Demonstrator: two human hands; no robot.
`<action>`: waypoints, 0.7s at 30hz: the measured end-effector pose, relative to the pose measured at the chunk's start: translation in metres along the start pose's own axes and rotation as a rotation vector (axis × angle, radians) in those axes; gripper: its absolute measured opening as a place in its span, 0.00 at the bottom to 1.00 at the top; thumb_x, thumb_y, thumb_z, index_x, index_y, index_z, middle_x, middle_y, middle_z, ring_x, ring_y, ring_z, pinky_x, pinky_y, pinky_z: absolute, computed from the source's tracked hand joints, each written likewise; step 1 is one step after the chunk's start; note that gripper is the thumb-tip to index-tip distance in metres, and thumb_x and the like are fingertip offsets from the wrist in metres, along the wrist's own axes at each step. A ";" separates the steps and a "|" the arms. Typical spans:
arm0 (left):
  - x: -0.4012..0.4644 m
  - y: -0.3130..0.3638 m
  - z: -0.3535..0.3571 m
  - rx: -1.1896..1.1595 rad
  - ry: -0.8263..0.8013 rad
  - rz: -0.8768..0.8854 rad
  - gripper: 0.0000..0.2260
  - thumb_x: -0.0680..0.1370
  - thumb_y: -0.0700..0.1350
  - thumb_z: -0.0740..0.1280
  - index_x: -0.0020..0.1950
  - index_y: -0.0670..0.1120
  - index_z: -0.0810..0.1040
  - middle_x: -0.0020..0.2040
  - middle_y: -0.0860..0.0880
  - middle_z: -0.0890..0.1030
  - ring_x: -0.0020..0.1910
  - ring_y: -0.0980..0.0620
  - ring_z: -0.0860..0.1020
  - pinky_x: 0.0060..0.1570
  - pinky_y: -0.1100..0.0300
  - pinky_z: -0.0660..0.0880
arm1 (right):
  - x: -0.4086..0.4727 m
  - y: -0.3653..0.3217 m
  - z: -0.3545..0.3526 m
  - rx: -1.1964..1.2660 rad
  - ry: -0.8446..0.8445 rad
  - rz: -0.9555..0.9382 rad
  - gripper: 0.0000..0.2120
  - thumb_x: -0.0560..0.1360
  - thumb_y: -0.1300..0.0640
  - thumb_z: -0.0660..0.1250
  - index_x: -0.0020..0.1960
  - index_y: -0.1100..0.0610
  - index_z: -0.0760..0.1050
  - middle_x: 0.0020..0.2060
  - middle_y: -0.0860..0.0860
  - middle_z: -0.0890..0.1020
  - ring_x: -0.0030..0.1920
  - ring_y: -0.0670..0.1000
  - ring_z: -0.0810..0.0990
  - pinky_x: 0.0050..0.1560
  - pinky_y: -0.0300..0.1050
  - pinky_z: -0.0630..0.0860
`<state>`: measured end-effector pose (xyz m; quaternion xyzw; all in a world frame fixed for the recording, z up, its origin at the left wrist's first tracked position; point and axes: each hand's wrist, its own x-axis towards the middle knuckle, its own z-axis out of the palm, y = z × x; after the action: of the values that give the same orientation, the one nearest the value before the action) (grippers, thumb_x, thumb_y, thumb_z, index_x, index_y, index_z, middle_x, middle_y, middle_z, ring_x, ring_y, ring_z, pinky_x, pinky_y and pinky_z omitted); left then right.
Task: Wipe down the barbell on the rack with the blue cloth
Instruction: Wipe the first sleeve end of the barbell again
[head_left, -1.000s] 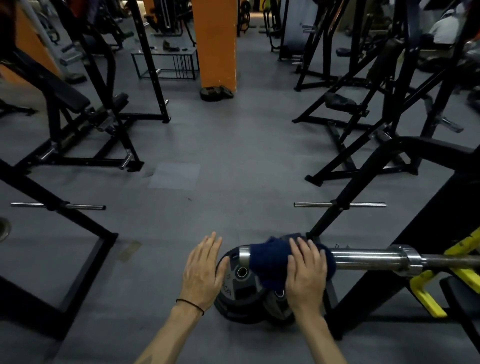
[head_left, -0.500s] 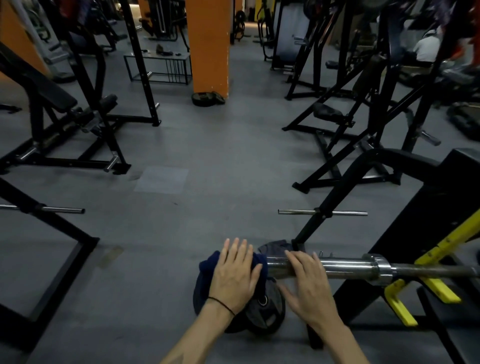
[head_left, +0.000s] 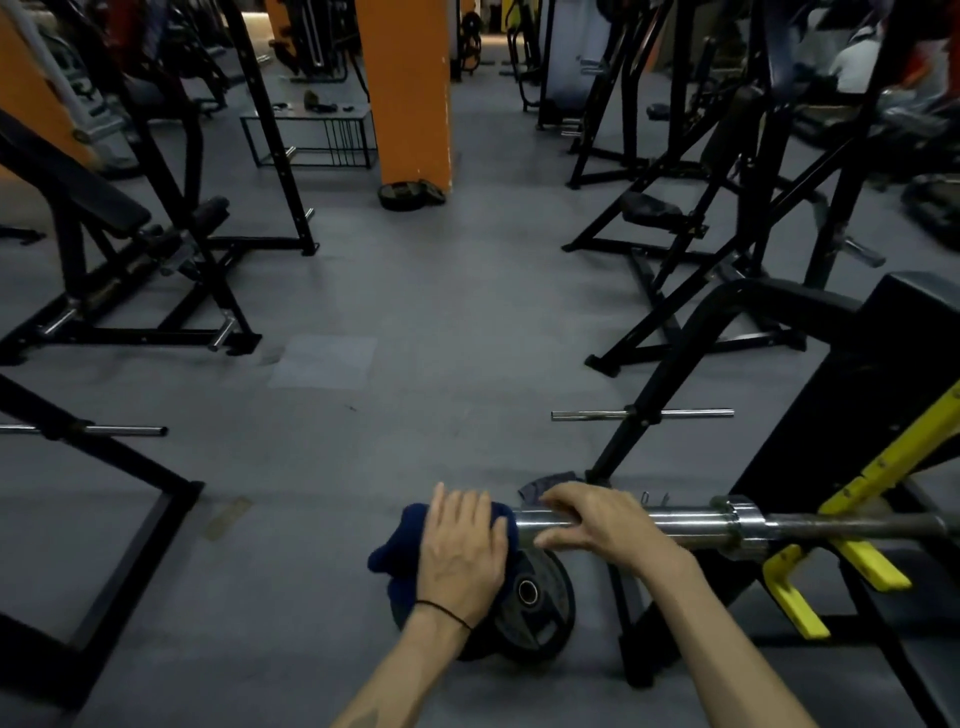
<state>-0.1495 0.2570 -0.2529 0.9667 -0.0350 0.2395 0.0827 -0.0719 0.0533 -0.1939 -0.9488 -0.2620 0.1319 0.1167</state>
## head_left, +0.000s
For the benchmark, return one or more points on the person's right hand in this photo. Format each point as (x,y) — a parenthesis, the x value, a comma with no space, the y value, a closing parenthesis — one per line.
(607,525)

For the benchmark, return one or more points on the person's left hand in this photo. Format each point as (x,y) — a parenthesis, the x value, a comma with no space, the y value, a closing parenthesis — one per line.
(461,562)

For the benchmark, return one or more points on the blue cleaning cloth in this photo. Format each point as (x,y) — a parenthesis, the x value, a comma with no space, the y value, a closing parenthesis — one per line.
(397,547)

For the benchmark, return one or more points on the steel barbell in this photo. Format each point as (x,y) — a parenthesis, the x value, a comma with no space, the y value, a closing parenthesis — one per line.
(712,525)

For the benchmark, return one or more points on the person's right forearm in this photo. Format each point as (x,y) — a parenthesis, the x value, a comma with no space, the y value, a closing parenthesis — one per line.
(727,645)

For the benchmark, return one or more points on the person's left forearm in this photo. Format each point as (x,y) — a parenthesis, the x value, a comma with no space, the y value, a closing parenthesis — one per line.
(405,675)

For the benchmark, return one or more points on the metal spring collar clip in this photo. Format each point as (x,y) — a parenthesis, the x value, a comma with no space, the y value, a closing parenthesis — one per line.
(654,499)

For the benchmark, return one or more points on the grey cloth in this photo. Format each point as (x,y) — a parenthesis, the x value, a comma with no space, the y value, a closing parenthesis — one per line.
(547,484)

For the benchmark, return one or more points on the black grip-hole weight plate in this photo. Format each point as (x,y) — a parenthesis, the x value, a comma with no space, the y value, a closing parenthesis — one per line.
(540,607)

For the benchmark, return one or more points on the black bench press rack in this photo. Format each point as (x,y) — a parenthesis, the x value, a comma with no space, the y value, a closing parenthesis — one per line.
(862,375)

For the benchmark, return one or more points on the yellow bar hook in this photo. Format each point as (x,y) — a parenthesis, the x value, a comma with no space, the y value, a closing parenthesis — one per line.
(900,457)

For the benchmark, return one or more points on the small black weight plate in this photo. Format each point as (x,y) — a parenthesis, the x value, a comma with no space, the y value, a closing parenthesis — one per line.
(401,196)
(431,191)

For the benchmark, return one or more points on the black and red lever machine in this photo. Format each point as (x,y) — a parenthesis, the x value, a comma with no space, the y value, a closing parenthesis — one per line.
(750,180)

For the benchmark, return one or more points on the black squat rack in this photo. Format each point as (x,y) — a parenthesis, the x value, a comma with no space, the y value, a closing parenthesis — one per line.
(270,150)

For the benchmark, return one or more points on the grey panel weight machine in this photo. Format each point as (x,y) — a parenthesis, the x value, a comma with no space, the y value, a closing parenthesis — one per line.
(577,60)

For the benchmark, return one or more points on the wide orange pillar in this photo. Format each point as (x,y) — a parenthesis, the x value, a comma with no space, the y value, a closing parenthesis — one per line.
(405,90)

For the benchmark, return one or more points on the black plate tree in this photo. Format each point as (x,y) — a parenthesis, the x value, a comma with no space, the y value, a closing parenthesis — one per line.
(471,37)

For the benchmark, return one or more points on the black incline bench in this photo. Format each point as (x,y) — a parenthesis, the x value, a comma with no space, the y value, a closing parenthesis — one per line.
(75,180)

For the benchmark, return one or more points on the narrow orange pillar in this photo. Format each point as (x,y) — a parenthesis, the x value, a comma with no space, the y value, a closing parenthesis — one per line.
(37,97)
(279,22)

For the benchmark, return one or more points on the black rack base frame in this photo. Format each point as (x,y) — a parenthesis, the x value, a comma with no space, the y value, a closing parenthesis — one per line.
(135,465)

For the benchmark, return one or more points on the black plate-loaded machine frame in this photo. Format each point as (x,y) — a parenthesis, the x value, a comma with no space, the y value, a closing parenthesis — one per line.
(615,135)

